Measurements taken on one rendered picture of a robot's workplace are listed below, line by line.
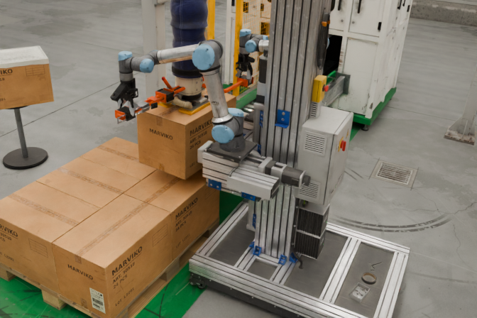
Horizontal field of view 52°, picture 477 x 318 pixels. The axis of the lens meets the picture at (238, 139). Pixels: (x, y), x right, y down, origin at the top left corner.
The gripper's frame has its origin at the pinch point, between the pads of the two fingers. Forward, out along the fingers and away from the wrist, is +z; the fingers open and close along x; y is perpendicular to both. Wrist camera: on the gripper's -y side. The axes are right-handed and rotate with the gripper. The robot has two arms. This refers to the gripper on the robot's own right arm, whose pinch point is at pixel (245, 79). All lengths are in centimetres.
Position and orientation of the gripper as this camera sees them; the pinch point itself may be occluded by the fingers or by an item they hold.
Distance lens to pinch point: 337.4
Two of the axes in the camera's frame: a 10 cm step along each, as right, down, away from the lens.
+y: -5.3, 3.8, -7.6
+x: 8.5, 2.7, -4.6
